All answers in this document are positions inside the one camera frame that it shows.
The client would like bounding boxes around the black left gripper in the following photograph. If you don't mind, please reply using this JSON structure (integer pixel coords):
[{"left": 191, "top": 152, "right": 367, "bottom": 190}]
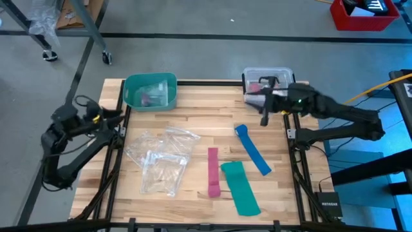
[{"left": 78, "top": 101, "right": 126, "bottom": 130}]

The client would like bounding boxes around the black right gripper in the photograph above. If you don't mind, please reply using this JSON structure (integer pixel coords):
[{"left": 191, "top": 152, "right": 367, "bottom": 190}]
[{"left": 245, "top": 82, "right": 310, "bottom": 127}]

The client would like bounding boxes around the clear zip bag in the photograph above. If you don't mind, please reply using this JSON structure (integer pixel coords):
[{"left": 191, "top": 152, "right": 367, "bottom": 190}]
[
  {"left": 160, "top": 126, "right": 202, "bottom": 158},
  {"left": 124, "top": 129, "right": 169, "bottom": 169},
  {"left": 140, "top": 149, "right": 191, "bottom": 198},
  {"left": 134, "top": 80, "right": 170, "bottom": 109}
]

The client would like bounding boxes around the red bandage roll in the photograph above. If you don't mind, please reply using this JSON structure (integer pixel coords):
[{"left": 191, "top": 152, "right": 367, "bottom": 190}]
[{"left": 248, "top": 82, "right": 263, "bottom": 95}]

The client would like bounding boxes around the blue bandage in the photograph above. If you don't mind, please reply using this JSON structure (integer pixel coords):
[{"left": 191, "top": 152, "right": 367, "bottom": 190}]
[{"left": 234, "top": 123, "right": 273, "bottom": 177}]

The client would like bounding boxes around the pink bandage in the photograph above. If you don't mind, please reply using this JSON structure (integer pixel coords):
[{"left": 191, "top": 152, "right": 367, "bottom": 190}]
[{"left": 207, "top": 147, "right": 223, "bottom": 198}]

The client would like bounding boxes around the teal green bandage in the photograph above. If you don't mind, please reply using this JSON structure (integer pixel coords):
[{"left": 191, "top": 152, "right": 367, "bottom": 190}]
[{"left": 220, "top": 160, "right": 263, "bottom": 217}]

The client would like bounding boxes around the clear plastic storage box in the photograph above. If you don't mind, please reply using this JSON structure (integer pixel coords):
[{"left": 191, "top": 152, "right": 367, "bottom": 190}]
[{"left": 241, "top": 66, "right": 295, "bottom": 106}]

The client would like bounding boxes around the teal plastic bin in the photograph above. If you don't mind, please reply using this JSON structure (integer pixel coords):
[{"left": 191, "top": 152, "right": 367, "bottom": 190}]
[{"left": 122, "top": 72, "right": 179, "bottom": 113}]

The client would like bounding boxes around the brown cardboard box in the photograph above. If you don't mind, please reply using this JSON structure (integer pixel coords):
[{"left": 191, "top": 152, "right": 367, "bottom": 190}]
[{"left": 55, "top": 0, "right": 106, "bottom": 30}]

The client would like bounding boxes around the crumpled clear plastic wrap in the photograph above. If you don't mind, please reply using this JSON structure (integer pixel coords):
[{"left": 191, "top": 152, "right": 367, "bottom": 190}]
[{"left": 28, "top": 0, "right": 62, "bottom": 48}]

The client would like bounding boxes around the red plastic crate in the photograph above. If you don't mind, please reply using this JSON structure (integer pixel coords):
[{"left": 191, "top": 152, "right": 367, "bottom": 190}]
[{"left": 329, "top": 0, "right": 401, "bottom": 32}]

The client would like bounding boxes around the white paper sheet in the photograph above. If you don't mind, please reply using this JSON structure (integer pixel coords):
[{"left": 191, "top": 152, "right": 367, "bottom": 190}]
[{"left": 349, "top": 6, "right": 376, "bottom": 17}]

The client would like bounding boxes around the black side table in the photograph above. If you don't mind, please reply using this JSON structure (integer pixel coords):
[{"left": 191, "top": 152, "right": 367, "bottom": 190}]
[{"left": 388, "top": 68, "right": 412, "bottom": 138}]

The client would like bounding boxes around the black device with white stripes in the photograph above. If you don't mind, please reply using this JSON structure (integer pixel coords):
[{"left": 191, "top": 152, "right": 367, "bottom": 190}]
[{"left": 342, "top": 0, "right": 391, "bottom": 16}]

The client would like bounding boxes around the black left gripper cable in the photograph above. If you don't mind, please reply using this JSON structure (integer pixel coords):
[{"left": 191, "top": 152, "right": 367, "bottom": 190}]
[{"left": 73, "top": 94, "right": 98, "bottom": 112}]

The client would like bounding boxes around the black aluminium table frame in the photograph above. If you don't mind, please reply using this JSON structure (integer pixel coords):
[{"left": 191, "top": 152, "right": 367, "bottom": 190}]
[{"left": 0, "top": 79, "right": 412, "bottom": 232}]

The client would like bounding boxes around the grey metal cart frame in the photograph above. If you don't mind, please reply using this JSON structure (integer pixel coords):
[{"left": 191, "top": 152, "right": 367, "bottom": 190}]
[{"left": 0, "top": 0, "right": 112, "bottom": 54}]

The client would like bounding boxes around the yellow cable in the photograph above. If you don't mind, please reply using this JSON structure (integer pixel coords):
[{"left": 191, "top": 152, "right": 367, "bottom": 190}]
[{"left": 343, "top": 73, "right": 412, "bottom": 106}]

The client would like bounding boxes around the thin black floor cable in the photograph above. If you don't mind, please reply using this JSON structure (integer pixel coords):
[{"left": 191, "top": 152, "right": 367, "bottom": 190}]
[{"left": 321, "top": 85, "right": 399, "bottom": 130}]

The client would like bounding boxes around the black Netgear network switch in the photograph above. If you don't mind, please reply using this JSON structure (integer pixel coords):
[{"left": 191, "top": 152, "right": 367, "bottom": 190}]
[{"left": 314, "top": 191, "right": 344, "bottom": 218}]

